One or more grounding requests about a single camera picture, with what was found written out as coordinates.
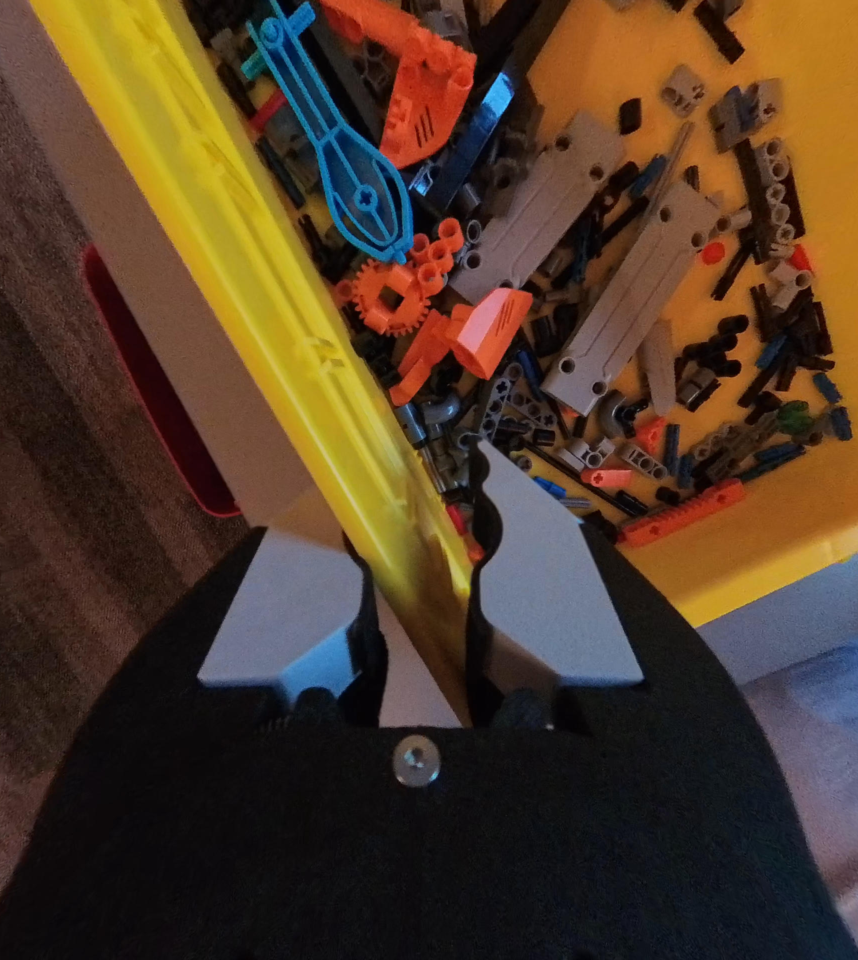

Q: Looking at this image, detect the pile of small toy parts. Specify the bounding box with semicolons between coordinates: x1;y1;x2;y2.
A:
204;0;858;549

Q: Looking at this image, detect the orange curved toy panel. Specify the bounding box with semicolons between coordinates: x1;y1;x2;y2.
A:
318;0;479;170

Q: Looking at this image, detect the orange toy gear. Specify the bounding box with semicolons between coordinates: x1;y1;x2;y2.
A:
352;258;439;337

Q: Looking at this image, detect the blue toy tool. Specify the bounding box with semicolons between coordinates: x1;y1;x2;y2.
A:
241;0;417;265

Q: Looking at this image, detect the orange toy wedge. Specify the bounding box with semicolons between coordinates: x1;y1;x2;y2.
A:
446;288;535;381

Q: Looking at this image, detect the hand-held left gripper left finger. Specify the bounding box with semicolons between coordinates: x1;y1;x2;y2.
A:
198;483;389;725

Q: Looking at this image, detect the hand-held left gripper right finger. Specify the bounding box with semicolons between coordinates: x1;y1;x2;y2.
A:
465;439;645;727

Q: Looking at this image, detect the yellow plastic bin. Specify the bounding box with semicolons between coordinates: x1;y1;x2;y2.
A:
27;0;858;729

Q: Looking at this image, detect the grey long toy panel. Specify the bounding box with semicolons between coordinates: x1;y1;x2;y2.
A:
447;111;629;306
540;180;723;419

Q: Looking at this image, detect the orange toothed toy rack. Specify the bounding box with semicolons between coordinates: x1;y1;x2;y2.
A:
618;478;747;549

